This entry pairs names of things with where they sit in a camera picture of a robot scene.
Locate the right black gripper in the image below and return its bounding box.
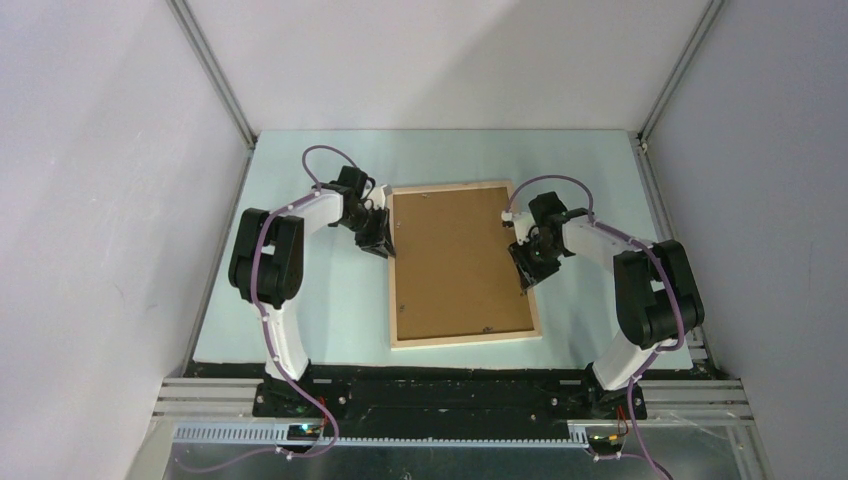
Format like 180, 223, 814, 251
507, 233, 563, 291

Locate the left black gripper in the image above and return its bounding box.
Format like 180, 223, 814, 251
340, 205, 396, 259

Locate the brown backing board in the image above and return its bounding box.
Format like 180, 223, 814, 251
392, 186, 537, 342

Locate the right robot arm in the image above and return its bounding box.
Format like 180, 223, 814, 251
501, 192, 705, 419

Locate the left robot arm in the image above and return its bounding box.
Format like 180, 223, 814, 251
228, 166, 396, 418

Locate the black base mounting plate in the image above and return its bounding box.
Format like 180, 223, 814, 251
184, 359, 654, 439

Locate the left corner aluminium profile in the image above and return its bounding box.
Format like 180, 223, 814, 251
166, 0, 258, 150

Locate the corner aluminium profile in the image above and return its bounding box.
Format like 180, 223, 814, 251
637, 0, 726, 144
166, 0, 258, 150

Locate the right corner aluminium profile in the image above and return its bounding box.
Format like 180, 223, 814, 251
637, 0, 726, 144

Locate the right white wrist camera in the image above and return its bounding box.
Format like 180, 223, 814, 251
501, 211, 539, 246

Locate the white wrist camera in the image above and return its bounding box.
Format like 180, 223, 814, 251
501, 211, 539, 246
363, 184, 392, 210

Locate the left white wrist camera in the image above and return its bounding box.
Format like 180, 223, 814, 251
363, 184, 392, 210

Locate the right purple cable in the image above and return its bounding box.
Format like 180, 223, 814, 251
504, 174, 687, 480

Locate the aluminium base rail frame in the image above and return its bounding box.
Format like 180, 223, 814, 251
125, 331, 773, 480

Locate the grey slotted cable duct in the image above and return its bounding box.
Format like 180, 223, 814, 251
173, 421, 589, 449

